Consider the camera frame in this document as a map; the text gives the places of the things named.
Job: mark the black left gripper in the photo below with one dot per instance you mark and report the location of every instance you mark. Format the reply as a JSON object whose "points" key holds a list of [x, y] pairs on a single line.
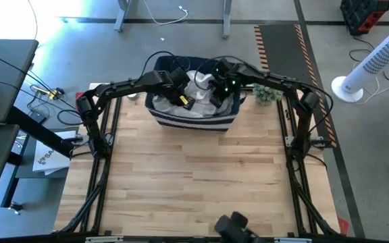
{"points": [[177, 86]]}

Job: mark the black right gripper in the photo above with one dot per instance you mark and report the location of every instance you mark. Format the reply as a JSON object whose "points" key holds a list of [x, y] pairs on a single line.
{"points": [[226, 81]]}

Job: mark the white lace garment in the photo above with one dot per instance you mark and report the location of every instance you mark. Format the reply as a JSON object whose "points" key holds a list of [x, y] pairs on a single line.
{"points": [[162, 107]]}

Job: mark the white thin shirt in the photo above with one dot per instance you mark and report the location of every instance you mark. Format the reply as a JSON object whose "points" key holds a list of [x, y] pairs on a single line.
{"points": [[202, 101]]}

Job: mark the navy white-striped fabric basket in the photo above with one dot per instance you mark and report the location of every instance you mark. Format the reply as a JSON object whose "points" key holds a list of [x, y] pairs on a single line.
{"points": [[194, 123]]}

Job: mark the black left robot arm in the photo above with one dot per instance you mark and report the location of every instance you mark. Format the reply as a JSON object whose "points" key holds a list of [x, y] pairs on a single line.
{"points": [[120, 87]]}

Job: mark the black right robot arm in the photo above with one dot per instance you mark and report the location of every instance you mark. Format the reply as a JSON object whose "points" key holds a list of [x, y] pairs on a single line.
{"points": [[272, 79]]}

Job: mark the green succulent plant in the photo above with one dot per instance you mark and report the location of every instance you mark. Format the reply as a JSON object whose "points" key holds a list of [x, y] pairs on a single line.
{"points": [[265, 96]]}

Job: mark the small round metal tin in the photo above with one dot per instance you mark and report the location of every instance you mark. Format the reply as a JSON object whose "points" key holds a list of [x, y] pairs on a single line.
{"points": [[132, 97]]}

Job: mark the grey desk leg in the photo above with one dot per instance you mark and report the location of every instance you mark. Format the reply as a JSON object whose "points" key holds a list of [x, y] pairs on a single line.
{"points": [[122, 15], [227, 18]]}

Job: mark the dark hazard-striped floor mat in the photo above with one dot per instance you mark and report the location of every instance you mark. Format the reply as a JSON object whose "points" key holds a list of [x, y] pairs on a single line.
{"points": [[282, 44]]}

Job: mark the yellow and black connector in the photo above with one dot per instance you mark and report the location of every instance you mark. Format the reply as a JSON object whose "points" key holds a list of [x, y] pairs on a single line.
{"points": [[56, 93]]}

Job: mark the white tower fan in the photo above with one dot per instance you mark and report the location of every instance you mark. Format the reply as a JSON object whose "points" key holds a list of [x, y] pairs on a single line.
{"points": [[366, 67]]}

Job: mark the black blocky object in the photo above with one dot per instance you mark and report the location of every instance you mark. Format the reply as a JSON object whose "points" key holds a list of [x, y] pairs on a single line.
{"points": [[231, 227]]}

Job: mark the black and red toolbox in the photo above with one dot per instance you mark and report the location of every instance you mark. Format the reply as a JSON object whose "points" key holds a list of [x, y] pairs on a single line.
{"points": [[363, 15]]}

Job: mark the small metal desk foot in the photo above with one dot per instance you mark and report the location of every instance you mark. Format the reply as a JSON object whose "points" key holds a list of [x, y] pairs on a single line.
{"points": [[15, 207]]}

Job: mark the black aluminium frame struts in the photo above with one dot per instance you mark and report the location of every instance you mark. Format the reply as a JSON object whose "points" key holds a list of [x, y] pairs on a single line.
{"points": [[100, 189], [297, 189]]}

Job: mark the black table edge rail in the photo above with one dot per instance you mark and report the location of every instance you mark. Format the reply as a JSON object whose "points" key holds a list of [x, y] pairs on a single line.
{"points": [[147, 240]]}

